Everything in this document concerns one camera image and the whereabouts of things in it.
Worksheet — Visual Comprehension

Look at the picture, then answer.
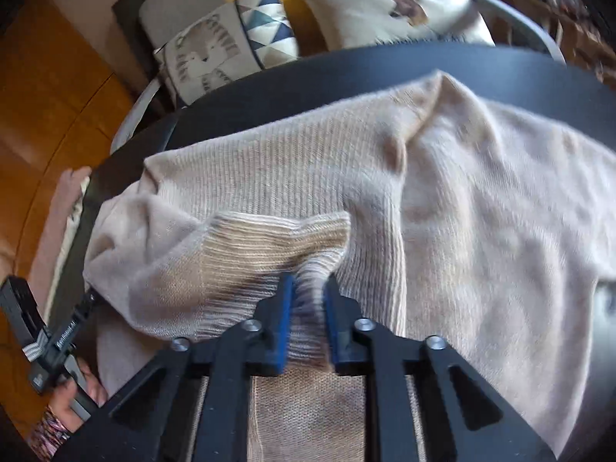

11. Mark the beige knit sweater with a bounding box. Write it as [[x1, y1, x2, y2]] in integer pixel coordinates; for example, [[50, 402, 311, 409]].
[[84, 72, 615, 461]]

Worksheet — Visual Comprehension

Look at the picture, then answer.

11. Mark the patterned left sleeve forearm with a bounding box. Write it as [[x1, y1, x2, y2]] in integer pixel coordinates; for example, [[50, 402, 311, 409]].
[[26, 407, 72, 462]]

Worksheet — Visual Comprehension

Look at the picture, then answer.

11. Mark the person's left hand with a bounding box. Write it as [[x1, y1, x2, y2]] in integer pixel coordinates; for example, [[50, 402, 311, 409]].
[[47, 358, 110, 434]]

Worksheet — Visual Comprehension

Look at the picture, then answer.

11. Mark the folded pink garment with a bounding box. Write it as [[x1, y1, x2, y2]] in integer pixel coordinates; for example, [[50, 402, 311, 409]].
[[27, 166, 92, 322]]

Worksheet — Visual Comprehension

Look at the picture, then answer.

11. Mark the black leather ottoman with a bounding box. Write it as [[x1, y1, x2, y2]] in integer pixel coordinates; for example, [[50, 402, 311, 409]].
[[59, 44, 615, 461]]

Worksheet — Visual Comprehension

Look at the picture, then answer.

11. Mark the tiger print cushion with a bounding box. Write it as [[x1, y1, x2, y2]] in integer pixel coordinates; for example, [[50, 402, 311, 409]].
[[153, 0, 301, 107]]

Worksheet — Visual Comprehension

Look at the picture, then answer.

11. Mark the grey yellow blue sofa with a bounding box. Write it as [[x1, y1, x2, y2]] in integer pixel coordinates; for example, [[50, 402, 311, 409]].
[[110, 0, 564, 150]]

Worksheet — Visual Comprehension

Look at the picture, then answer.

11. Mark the wooden side table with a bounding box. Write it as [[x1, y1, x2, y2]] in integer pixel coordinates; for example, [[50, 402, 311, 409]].
[[504, 0, 615, 81]]

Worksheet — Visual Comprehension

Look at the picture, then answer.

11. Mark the deer print cushion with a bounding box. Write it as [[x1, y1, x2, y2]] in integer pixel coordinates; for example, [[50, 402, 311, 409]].
[[304, 0, 494, 51]]

